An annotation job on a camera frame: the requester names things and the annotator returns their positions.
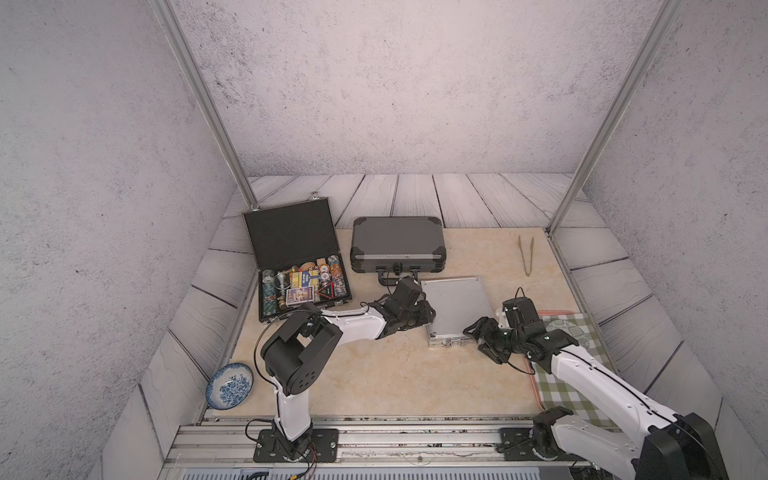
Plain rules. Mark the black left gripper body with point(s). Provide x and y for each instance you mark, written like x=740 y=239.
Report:
x=418 y=315

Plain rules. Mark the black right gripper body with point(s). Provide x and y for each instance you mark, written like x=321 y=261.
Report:
x=498 y=343

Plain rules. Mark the small silver poker case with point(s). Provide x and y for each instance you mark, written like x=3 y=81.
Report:
x=458 y=303

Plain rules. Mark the black poker case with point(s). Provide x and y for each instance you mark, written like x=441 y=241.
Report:
x=397 y=245
x=295 y=237

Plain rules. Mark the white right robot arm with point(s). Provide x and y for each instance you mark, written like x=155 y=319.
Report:
x=654 y=441

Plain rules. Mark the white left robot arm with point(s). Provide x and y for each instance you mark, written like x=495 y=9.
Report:
x=295 y=355

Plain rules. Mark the wooden tongs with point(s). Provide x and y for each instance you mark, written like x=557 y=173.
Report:
x=527 y=255

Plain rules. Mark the orange blue chip stack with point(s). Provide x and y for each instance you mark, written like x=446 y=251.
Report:
x=338 y=279

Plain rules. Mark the green all-in triangle button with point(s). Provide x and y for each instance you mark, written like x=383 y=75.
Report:
x=326 y=291

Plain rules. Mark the Texas Hold'em card box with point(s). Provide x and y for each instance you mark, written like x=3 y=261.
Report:
x=307 y=278

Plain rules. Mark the purple playing card box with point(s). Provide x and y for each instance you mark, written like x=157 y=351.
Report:
x=300 y=295

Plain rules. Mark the silver trophy cup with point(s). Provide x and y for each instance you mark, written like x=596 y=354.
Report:
x=282 y=282

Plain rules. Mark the blue patterned bowl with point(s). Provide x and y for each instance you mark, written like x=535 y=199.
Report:
x=230 y=386

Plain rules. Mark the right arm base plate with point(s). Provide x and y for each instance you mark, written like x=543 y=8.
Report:
x=517 y=444

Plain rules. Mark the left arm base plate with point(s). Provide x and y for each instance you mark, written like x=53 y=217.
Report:
x=315 y=445

